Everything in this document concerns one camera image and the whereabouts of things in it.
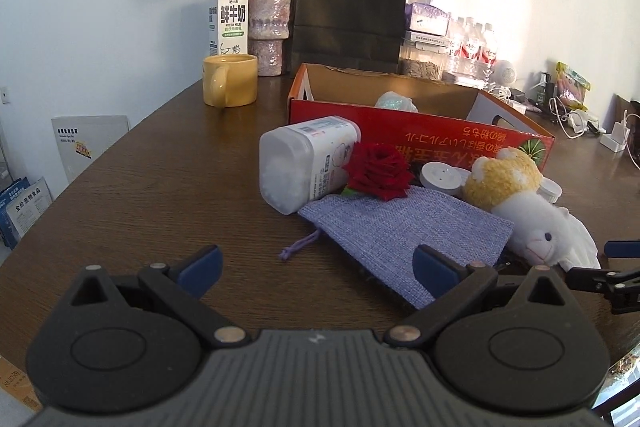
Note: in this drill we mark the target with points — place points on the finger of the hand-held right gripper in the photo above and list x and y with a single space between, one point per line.
622 250
600 279

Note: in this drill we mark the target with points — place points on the pink speckled vase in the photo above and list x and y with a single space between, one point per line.
267 27

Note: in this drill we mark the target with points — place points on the white plush sheep toy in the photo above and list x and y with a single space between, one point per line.
530 217

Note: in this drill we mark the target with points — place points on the white panel appliance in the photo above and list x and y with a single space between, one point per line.
90 142

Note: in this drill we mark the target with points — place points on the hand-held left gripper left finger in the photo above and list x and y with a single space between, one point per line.
202 267

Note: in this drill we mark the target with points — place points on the white tin box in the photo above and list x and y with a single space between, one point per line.
465 78

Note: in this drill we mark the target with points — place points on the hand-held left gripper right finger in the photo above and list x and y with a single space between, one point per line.
435 272

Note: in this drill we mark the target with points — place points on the yellow pink snack packet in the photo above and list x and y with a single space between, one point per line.
572 84

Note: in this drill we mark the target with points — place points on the white round speaker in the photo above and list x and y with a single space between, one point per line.
505 72

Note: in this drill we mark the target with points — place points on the clear container of seeds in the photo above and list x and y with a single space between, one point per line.
422 68

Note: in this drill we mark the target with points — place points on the white flat box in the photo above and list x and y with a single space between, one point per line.
425 41

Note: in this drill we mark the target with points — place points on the white round lid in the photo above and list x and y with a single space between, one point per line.
440 177

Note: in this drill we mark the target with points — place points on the purple tissue pack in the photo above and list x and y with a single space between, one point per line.
425 17

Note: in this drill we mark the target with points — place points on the blue boxes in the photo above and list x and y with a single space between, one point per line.
22 212

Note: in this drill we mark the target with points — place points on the brown cardboard box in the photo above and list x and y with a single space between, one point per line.
15 382

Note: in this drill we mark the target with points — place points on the white milk carton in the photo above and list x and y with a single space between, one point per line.
229 17

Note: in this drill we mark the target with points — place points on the iridescent plastic bag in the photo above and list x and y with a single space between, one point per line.
395 102

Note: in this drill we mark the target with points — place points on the red artificial rose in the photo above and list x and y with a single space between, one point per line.
377 169

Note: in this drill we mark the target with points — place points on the yellow mug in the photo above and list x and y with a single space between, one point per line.
235 82

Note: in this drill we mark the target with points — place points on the white plastic jar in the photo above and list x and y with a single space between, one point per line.
290 167

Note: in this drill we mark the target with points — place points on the pack of water bottles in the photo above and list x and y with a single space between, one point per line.
470 47

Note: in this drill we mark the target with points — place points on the white ridged jar cap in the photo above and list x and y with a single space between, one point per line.
550 191

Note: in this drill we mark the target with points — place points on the white charger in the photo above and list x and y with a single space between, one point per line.
617 137

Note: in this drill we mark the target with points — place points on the red cardboard box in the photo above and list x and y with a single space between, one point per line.
450 137

